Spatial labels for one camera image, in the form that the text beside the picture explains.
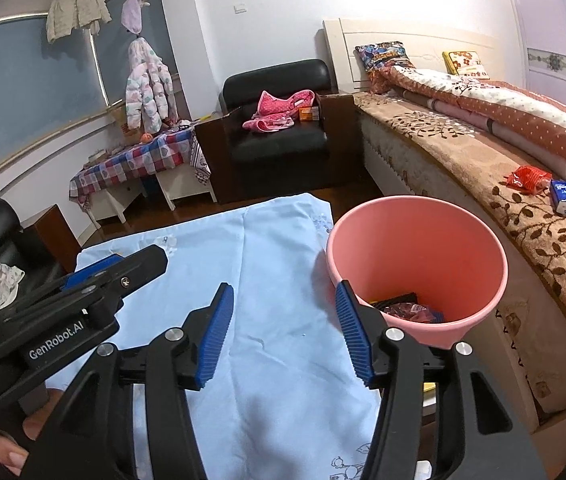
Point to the light blue tablecloth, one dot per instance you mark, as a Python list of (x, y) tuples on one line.
[(273, 260)]

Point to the white small table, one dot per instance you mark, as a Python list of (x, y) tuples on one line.
[(183, 185), (113, 200)]

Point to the red packet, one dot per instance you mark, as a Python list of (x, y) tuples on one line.
[(528, 177)]

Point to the beige bed base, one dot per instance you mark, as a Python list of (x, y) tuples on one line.
[(528, 340)]

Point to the white bed headboard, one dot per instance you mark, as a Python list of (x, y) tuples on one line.
[(413, 35)]

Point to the large grey-blue window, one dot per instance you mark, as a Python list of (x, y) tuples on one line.
[(28, 85)]

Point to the salmon dotted quilt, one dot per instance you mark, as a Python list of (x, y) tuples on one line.
[(513, 105)]

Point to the red snack wrapper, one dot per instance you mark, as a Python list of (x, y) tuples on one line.
[(413, 314)]

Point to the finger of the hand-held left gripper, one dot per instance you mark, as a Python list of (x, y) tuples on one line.
[(138, 270), (93, 267)]

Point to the checkered tablecloth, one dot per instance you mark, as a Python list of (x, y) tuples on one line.
[(133, 157)]

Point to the colourful printed pillow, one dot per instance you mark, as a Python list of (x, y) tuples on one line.
[(383, 55)]

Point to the brown floral blanket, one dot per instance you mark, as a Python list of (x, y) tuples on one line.
[(488, 170)]

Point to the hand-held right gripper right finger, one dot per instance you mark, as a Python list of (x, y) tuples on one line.
[(353, 335)]

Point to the pink garment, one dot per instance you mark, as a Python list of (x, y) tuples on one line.
[(275, 105)]

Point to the blue tissue pack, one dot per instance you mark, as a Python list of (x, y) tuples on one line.
[(563, 195)]

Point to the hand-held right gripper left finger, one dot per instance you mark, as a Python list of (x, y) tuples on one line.
[(215, 335)]

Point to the pink patterned puffy jacket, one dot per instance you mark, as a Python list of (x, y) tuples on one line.
[(145, 85)]

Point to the orange round toy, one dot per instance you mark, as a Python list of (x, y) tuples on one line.
[(146, 137)]

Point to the brown wooden side table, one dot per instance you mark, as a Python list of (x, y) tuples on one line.
[(53, 235)]

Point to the orange box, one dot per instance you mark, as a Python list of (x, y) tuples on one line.
[(308, 113)]

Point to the pink plastic bin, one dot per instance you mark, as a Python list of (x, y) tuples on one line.
[(413, 240)]

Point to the person's left hand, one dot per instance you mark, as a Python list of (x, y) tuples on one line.
[(8, 455)]

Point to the purple hat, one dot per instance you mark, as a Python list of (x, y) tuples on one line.
[(133, 12)]

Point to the yellow floral pillow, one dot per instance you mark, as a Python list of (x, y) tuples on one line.
[(465, 64)]

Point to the cream knitted cardigan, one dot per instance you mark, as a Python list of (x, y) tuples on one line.
[(75, 10)]

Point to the black leather armchair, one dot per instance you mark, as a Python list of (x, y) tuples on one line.
[(273, 150)]

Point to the white crumpled cloth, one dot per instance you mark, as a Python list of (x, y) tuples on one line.
[(3, 285)]

